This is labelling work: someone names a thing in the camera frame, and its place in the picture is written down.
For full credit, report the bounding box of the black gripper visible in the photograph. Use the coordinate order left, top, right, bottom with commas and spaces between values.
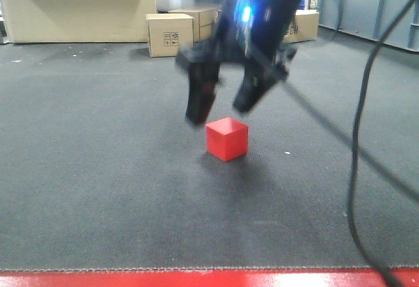
175, 39, 297, 125

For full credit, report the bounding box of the small cardboard box front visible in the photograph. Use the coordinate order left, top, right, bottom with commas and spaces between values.
145, 14, 194, 58

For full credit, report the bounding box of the cardboard box behind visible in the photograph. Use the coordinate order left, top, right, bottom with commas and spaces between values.
168, 7, 219, 42

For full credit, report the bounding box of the red table edge strip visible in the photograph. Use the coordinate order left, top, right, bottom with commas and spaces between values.
0, 267, 419, 287

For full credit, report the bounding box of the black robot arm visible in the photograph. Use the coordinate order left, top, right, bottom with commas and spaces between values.
175, 0, 302, 126

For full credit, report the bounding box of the grey metal cabinet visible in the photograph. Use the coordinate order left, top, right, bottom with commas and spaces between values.
318, 0, 419, 53

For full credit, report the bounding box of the black hanging cable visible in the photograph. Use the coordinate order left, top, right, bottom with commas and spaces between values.
283, 0, 419, 287

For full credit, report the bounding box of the large cardboard box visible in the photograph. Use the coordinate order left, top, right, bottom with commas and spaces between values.
1, 0, 156, 43

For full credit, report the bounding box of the red magnetic cube block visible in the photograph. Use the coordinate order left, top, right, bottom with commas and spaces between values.
205, 117, 249, 162

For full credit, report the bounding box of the cardboard box with lettering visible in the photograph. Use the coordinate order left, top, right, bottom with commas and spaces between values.
283, 10, 319, 43

